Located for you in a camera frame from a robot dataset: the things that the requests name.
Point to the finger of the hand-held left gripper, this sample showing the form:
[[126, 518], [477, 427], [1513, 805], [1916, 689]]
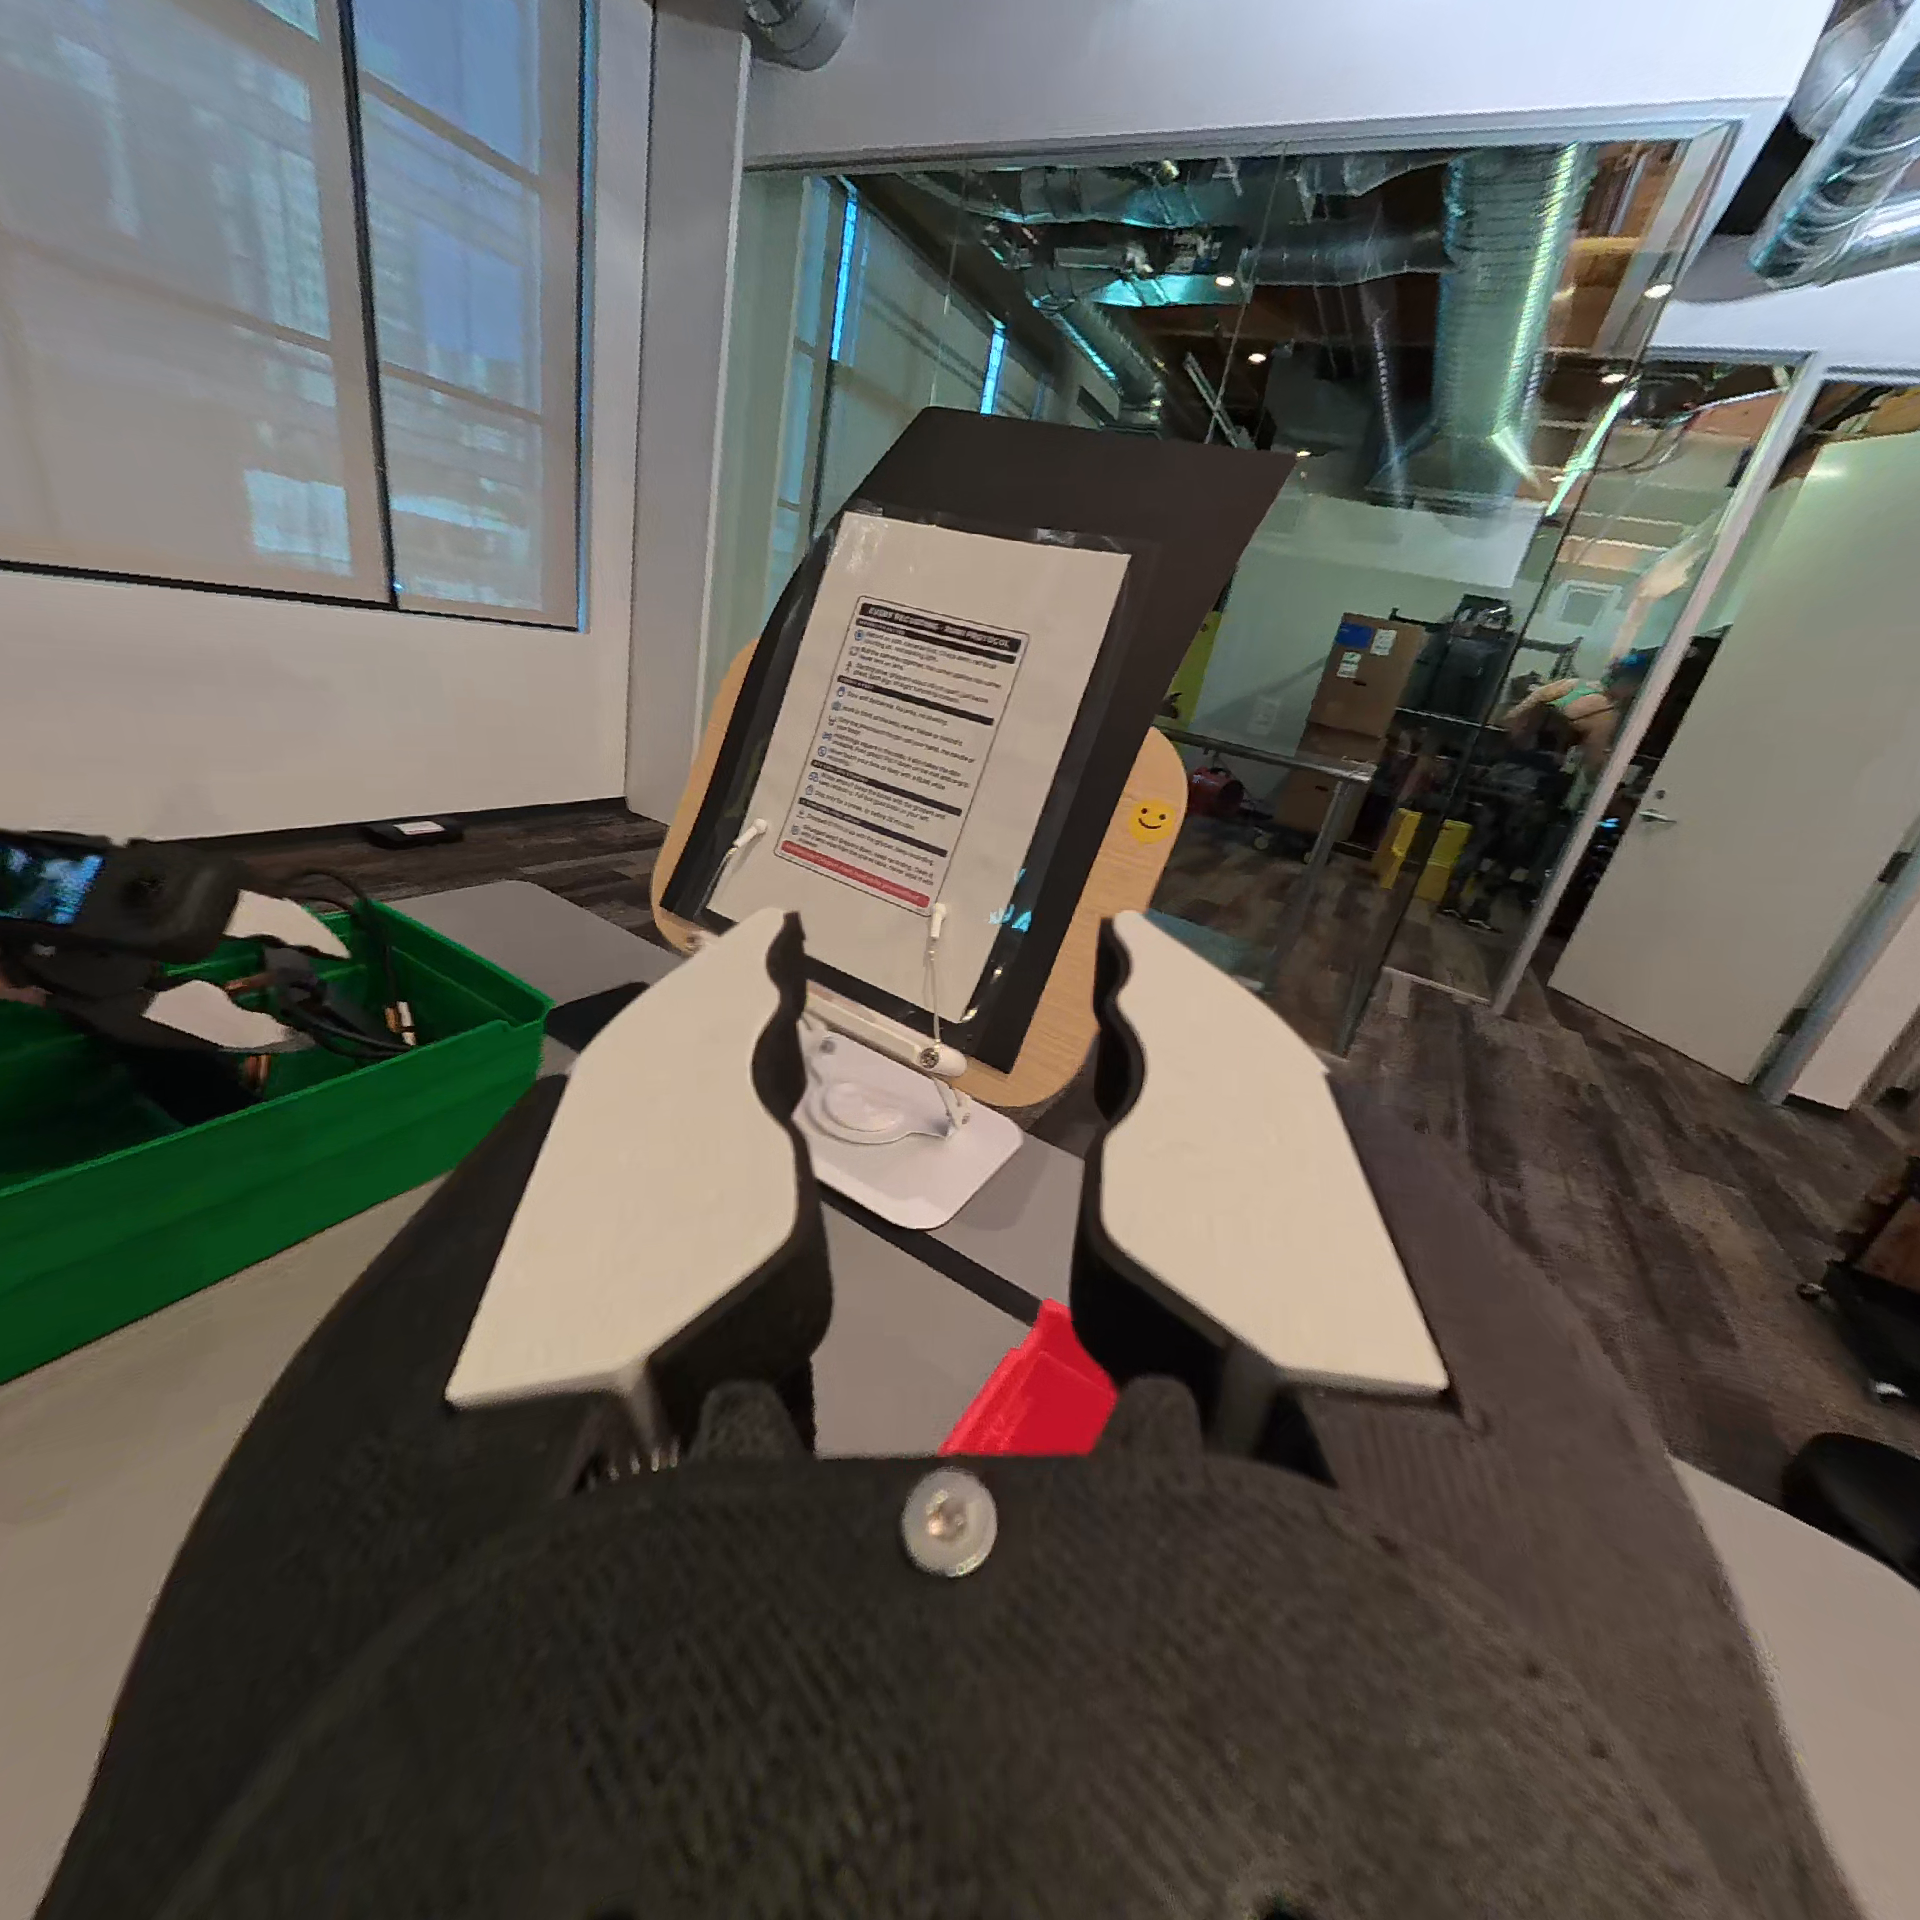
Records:
[[285, 918], [218, 1021]]

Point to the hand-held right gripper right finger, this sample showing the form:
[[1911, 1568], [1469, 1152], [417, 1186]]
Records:
[[1261, 1201]]

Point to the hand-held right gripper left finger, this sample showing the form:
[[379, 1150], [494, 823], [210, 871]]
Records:
[[646, 1201]]

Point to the green plastic bin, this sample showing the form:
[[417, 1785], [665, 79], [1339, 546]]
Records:
[[225, 1184]]

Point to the red plastic bin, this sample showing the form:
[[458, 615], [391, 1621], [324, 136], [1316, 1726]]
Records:
[[1037, 1394]]

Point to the black flat floor box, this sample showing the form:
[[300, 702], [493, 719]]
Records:
[[413, 832]]

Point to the yellow floor sign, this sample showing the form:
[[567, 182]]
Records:
[[1426, 863]]

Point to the yellow smiley sticker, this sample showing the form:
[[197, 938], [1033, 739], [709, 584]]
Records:
[[1151, 822]]

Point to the cardboard box with blue label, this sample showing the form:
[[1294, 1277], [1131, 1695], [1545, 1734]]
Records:
[[1358, 675]]

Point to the white door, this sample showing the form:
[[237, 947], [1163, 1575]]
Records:
[[1725, 840]]

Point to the window with roller shade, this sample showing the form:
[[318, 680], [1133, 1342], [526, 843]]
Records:
[[181, 299]]

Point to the black office chair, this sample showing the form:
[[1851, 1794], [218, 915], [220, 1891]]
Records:
[[1861, 1499]]

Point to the white instruction sheet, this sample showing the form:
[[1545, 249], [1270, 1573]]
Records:
[[901, 552]]

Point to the round metal air duct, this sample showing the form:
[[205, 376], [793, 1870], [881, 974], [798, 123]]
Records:
[[803, 30]]

